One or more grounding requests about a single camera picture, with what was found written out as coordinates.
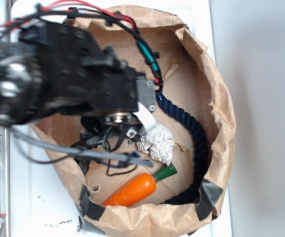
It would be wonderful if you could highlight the grey sleeved cable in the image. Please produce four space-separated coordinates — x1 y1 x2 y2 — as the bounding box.
8 127 155 168

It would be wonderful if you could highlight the crumpled white paper ball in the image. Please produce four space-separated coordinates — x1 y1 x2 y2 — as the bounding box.
137 123 175 166

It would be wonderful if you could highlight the white flat ribbon cable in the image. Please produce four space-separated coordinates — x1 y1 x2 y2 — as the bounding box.
136 101 157 135

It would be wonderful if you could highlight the orange plastic carrot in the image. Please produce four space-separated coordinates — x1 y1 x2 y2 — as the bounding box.
102 163 177 207

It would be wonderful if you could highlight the brown paper bag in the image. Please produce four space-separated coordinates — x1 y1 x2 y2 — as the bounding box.
30 4 237 237

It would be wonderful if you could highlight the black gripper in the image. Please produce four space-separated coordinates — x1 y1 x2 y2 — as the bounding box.
72 112 144 151

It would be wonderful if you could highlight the aluminium frame rail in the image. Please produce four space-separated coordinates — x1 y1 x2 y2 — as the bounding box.
0 0 11 237

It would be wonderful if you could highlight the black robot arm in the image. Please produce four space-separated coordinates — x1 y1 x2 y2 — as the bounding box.
0 21 157 141

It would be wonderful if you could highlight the dark blue rope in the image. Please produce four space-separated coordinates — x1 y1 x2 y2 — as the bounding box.
156 90 211 205

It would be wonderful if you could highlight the red and black cable bundle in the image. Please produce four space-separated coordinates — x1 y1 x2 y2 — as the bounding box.
0 0 164 90

